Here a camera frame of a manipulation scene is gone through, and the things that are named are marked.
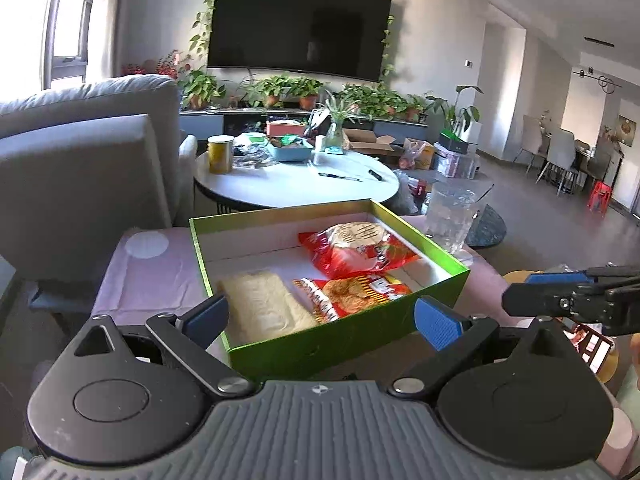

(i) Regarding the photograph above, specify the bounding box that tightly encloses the sheer curtain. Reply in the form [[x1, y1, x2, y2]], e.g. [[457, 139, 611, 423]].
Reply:
[[87, 0, 127, 81]]

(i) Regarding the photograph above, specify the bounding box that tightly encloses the green ivy vine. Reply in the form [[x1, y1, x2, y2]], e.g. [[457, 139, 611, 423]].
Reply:
[[189, 0, 398, 84]]

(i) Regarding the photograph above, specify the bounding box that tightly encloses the ceiling track light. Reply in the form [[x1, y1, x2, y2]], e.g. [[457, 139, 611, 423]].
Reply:
[[572, 65, 624, 94]]

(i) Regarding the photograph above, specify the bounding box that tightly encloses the beige cracker packet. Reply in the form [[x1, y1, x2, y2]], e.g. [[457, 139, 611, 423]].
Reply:
[[217, 270, 319, 349]]

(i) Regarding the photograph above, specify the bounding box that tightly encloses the open cardboard box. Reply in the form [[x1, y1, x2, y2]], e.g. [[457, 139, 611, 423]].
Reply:
[[342, 129, 401, 157]]

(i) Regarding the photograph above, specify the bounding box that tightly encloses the blue plastic basin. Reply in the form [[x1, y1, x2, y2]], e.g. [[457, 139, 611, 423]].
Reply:
[[265, 139, 315, 163]]

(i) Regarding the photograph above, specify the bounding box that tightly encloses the pile of crumpled packets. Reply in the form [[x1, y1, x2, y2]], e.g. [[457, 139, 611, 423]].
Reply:
[[232, 132, 274, 169]]

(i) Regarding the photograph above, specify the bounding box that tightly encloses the grey dining chair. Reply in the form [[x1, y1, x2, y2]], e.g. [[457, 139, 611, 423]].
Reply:
[[537, 127, 577, 196], [515, 115, 547, 176]]

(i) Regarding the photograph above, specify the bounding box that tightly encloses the spider plant in glass vase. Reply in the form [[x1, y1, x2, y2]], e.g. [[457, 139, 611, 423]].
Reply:
[[317, 92, 372, 154]]

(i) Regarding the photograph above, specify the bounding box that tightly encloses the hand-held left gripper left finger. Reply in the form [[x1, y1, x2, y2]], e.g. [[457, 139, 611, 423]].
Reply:
[[70, 294, 255, 397]]

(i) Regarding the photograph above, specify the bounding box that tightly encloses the tall leafy plant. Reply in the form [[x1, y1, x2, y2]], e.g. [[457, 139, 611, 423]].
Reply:
[[425, 85, 484, 146]]

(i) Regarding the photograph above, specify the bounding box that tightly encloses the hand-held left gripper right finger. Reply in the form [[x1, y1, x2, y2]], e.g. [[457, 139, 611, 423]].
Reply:
[[387, 296, 581, 396]]

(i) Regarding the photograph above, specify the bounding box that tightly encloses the clear storage box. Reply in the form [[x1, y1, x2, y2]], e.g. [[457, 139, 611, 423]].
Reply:
[[432, 142, 481, 180]]

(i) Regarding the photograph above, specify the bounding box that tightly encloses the large window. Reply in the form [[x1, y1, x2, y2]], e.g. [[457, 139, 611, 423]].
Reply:
[[42, 0, 97, 91]]

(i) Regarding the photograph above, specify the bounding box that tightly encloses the potted green plant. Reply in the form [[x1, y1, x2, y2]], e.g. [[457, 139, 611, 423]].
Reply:
[[290, 77, 326, 111], [252, 75, 293, 108], [400, 94, 429, 121], [180, 67, 227, 111], [340, 84, 402, 119]]

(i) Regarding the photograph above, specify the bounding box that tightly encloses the white round table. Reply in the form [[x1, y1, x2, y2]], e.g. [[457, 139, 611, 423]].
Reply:
[[193, 147, 401, 211]]

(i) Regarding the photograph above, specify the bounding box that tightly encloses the smartphone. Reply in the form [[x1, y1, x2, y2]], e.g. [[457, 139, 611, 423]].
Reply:
[[562, 322, 615, 374]]

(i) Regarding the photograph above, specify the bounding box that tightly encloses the pink dotted tablecloth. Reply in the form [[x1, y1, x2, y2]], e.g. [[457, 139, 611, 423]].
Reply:
[[92, 227, 640, 480]]

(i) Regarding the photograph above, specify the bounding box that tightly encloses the dining table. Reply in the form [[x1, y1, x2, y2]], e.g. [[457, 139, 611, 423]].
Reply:
[[575, 140, 624, 192]]

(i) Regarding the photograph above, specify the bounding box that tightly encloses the red flower decoration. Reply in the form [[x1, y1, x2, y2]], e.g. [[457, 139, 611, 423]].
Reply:
[[122, 50, 193, 81]]

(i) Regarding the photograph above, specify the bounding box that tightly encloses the orange plastic bag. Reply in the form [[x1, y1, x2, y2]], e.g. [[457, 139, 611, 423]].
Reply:
[[399, 139, 436, 170]]

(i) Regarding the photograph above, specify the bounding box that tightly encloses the green cardboard box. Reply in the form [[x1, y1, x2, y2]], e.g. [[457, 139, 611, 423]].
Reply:
[[188, 198, 471, 382]]

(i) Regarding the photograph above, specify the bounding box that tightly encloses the grey sofa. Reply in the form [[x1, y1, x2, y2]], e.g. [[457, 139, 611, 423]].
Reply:
[[0, 74, 198, 286]]

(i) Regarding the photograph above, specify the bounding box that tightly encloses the yellow can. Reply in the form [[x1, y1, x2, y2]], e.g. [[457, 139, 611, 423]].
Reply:
[[207, 135, 235, 175]]

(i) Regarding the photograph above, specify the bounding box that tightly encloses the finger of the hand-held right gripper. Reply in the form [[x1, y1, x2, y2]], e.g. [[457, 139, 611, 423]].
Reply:
[[501, 281, 622, 319], [524, 265, 640, 286]]

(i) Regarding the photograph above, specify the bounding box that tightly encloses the green black box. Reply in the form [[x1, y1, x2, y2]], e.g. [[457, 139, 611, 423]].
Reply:
[[440, 130, 471, 154]]

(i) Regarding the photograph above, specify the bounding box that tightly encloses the glass mug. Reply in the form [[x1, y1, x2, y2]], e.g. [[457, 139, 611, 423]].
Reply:
[[425, 181, 481, 254]]

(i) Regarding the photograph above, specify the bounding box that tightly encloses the red plastic stool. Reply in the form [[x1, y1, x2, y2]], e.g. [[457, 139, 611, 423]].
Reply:
[[586, 181, 614, 214]]

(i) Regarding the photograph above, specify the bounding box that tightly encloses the red striped noodle snack packet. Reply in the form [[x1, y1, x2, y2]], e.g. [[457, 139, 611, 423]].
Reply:
[[292, 275, 413, 324]]

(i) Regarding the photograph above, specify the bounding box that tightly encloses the pink box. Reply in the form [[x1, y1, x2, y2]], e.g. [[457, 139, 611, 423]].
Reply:
[[266, 120, 307, 139]]

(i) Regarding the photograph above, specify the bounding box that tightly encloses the red flatbread snack packet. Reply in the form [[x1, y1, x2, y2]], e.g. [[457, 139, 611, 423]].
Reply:
[[298, 222, 420, 280]]

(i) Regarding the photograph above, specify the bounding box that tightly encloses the black television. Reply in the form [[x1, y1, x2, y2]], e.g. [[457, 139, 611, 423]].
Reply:
[[206, 0, 393, 82]]

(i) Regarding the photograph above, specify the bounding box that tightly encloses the grey television cabinet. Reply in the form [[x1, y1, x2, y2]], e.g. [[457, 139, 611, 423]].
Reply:
[[179, 107, 431, 144]]

